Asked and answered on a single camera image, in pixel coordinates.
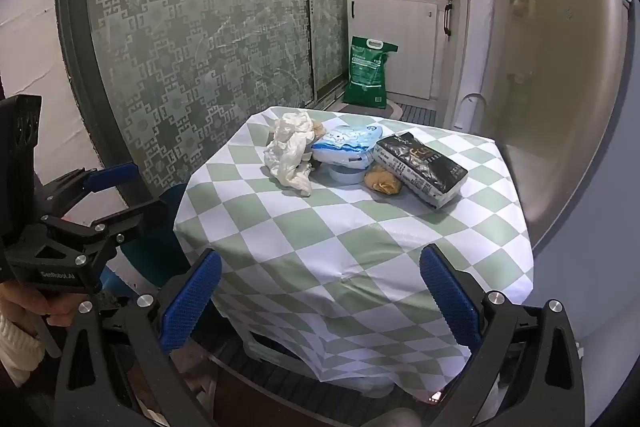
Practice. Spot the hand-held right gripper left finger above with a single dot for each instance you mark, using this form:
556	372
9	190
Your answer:
192	302

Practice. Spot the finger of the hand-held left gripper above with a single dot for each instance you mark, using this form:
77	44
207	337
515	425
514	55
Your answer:
112	176
145	213

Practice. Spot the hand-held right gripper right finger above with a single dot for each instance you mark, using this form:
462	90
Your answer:
450	297

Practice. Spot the teal plastic bin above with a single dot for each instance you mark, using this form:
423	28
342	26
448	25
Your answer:
150	247

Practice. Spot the large brown paper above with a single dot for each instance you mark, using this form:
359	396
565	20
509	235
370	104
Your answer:
382	182

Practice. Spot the white tissue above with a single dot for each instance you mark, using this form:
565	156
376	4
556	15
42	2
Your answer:
287	147

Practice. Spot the blue white plastic packet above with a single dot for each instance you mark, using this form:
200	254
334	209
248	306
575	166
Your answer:
345	142

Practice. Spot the person's left forearm white sleeve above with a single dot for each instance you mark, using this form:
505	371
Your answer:
15	349

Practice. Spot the person's left hand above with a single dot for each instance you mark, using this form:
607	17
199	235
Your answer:
22	304

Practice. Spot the black foil packet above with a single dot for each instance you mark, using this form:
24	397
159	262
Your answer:
425	167

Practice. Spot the green white checkered tablecloth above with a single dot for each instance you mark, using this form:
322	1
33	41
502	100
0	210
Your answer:
325	232

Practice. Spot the white round container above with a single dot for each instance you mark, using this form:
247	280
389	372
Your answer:
345	176

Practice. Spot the small brown crumpled paper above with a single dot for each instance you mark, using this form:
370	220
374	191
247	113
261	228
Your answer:
318	129

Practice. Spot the pale oval doormat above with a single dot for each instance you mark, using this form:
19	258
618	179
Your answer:
392	112

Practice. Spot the green rice bag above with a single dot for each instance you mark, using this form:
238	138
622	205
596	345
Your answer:
367	77

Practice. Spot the beige refrigerator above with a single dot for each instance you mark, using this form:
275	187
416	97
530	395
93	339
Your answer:
560	82

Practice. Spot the white kitchen cabinet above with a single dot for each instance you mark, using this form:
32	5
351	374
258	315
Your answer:
395	22

